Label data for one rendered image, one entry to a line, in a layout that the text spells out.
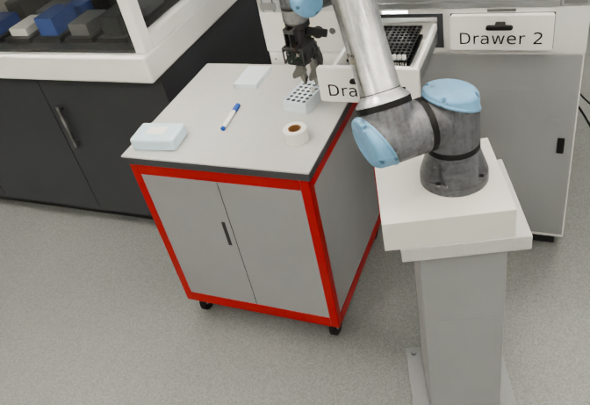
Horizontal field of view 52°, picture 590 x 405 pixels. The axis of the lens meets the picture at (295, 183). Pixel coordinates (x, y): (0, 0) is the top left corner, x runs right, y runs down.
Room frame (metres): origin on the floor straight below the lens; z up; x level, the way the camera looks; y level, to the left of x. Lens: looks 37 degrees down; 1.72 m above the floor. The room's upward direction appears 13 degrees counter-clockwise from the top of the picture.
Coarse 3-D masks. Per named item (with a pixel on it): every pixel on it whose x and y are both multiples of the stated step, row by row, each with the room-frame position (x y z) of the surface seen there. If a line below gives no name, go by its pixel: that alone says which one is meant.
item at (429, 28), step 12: (384, 24) 1.80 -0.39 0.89; (396, 24) 1.78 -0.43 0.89; (408, 24) 1.76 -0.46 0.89; (420, 24) 1.74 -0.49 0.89; (432, 24) 1.73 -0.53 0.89; (432, 36) 1.65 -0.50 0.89; (420, 48) 1.69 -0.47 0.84; (432, 48) 1.63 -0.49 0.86; (336, 60) 1.62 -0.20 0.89; (420, 60) 1.51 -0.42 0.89; (420, 72) 1.48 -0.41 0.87
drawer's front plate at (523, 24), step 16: (464, 16) 1.65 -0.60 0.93; (480, 16) 1.62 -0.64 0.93; (496, 16) 1.60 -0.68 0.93; (512, 16) 1.58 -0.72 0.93; (528, 16) 1.56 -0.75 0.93; (544, 16) 1.54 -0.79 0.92; (464, 32) 1.65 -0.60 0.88; (480, 32) 1.62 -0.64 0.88; (496, 32) 1.60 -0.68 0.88; (512, 32) 1.58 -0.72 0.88; (528, 32) 1.56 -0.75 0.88; (544, 32) 1.54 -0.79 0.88; (464, 48) 1.65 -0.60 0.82; (480, 48) 1.62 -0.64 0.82; (496, 48) 1.60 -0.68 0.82; (512, 48) 1.58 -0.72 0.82; (528, 48) 1.56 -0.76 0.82; (544, 48) 1.54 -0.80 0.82
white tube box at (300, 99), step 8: (296, 88) 1.69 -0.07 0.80; (304, 88) 1.69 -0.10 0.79; (288, 96) 1.66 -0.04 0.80; (296, 96) 1.65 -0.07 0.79; (304, 96) 1.63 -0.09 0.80; (312, 96) 1.62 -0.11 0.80; (288, 104) 1.62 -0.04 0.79; (296, 104) 1.60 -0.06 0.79; (304, 104) 1.59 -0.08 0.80; (312, 104) 1.61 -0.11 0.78; (304, 112) 1.59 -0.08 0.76
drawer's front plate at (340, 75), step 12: (324, 72) 1.53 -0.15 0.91; (336, 72) 1.51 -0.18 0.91; (348, 72) 1.50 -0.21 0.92; (408, 72) 1.41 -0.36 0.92; (324, 84) 1.53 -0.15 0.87; (336, 84) 1.52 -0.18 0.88; (348, 84) 1.50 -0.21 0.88; (408, 84) 1.41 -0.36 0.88; (420, 84) 1.41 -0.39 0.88; (324, 96) 1.54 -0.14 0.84; (336, 96) 1.52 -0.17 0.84; (348, 96) 1.50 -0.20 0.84; (420, 96) 1.40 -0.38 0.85
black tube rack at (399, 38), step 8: (392, 32) 1.71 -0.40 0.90; (400, 32) 1.70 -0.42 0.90; (408, 32) 1.69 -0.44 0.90; (416, 32) 1.68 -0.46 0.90; (392, 40) 1.66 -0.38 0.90; (400, 40) 1.64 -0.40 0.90; (408, 40) 1.64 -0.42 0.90; (416, 40) 1.68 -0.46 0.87; (392, 48) 1.60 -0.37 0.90; (400, 48) 1.59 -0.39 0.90; (408, 48) 1.58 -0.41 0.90; (416, 48) 1.63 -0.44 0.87; (408, 56) 1.54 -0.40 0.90; (408, 64) 1.54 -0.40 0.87
